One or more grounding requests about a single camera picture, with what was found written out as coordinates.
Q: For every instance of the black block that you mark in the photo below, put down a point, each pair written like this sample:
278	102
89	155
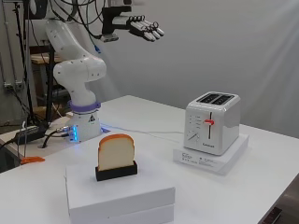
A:
115	174

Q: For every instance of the white seven-joint robot arm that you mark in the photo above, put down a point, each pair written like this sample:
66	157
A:
78	71

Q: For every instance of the toast slice with orange crust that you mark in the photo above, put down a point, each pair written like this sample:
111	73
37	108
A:
116	152

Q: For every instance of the white flat box with print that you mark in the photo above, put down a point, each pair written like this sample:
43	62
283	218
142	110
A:
224	158

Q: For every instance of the orange flat tool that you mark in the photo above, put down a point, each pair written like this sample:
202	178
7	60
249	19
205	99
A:
32	160

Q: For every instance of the black tripod stand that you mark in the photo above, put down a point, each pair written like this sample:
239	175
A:
27	62

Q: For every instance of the wooden table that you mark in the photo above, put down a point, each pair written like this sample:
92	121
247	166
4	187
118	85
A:
39	58

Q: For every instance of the steel toaster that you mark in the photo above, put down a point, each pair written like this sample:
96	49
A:
211	127

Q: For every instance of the black power brick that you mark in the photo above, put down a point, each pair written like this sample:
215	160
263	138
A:
29	134

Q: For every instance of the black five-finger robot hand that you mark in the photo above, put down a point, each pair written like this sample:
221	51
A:
141	26

